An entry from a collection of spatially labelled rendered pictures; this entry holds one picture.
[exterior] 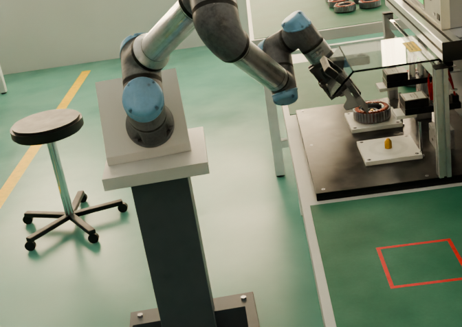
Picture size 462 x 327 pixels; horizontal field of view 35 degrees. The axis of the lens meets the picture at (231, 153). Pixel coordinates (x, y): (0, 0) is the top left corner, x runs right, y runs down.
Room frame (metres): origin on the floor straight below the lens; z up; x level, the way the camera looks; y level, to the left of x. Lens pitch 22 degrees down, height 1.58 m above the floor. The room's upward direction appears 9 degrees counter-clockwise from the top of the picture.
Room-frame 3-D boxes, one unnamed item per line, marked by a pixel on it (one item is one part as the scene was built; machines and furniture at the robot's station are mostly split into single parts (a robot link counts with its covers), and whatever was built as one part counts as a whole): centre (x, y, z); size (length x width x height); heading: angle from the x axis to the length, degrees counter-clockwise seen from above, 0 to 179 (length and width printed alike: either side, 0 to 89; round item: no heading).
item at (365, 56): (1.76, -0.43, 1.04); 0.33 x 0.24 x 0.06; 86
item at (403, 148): (1.81, -0.43, 0.78); 0.15 x 0.15 x 0.01; 86
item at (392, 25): (1.93, -0.53, 1.03); 0.62 x 0.01 x 0.03; 176
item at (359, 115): (2.05, -0.44, 0.80); 0.11 x 0.11 x 0.04
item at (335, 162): (1.93, -0.45, 0.76); 0.64 x 0.47 x 0.02; 176
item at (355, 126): (2.05, -0.44, 0.78); 0.15 x 0.15 x 0.01; 86
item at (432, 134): (1.80, -0.57, 0.80); 0.07 x 0.05 x 0.06; 176
